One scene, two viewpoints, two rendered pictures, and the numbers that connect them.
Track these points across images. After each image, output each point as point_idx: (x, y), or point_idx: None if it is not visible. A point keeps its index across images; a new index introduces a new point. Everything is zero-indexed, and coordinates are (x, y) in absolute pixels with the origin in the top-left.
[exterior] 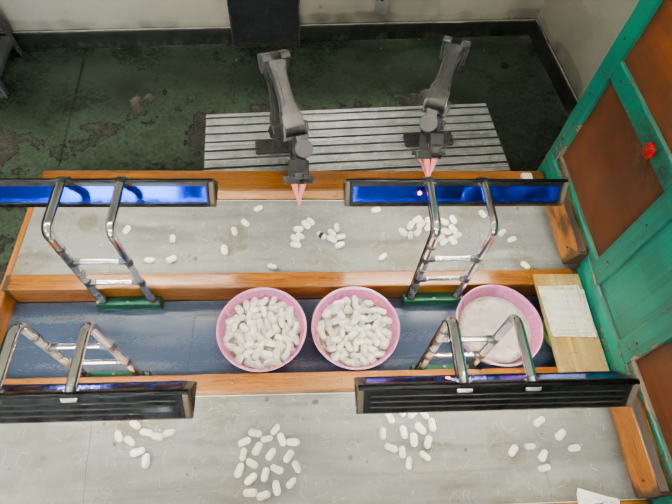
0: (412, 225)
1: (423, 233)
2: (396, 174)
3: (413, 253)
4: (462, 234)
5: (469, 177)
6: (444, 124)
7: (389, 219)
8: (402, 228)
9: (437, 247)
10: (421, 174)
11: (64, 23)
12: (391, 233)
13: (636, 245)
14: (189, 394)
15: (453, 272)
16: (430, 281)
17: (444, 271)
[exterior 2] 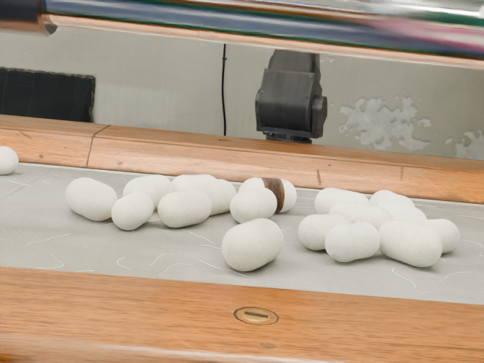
0: (157, 184)
1: (222, 228)
2: (140, 129)
3: (121, 266)
4: (462, 251)
5: (431, 158)
6: (322, 99)
7: (45, 190)
8: (89, 178)
9: (309, 266)
10: (240, 138)
11: None
12: (19, 211)
13: None
14: None
15: (477, 310)
16: (210, 333)
17: (378, 297)
